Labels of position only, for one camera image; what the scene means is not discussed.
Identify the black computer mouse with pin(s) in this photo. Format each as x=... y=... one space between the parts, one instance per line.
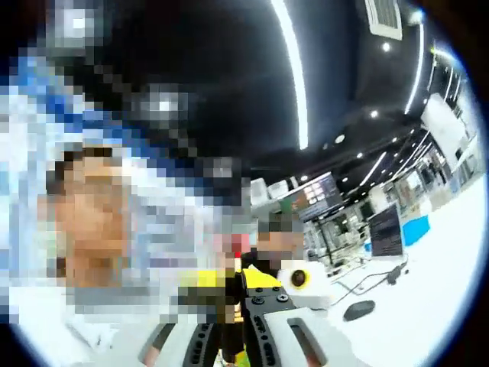
x=359 y=310

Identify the black power adapter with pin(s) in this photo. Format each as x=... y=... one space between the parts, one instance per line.
x=393 y=274

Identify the open laptop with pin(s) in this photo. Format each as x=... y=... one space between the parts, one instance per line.
x=386 y=233

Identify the large display monitor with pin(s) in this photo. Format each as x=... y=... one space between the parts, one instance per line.
x=317 y=195

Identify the blue box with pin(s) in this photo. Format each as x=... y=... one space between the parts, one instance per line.
x=416 y=230

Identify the person's white shirt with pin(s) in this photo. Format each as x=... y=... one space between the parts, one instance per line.
x=76 y=344

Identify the round ceiling fixture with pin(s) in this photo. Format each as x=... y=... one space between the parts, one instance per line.
x=339 y=138

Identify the white square pillar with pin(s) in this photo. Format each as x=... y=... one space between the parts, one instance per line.
x=443 y=118

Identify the long ceiling light strip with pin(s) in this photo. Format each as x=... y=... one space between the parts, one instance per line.
x=296 y=76

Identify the curved ceiling light strip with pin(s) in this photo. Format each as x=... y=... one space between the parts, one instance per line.
x=416 y=69

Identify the ceiling spotlights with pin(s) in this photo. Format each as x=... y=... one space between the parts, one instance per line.
x=386 y=46

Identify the white ceiling air vent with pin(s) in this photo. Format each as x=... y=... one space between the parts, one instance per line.
x=384 y=17

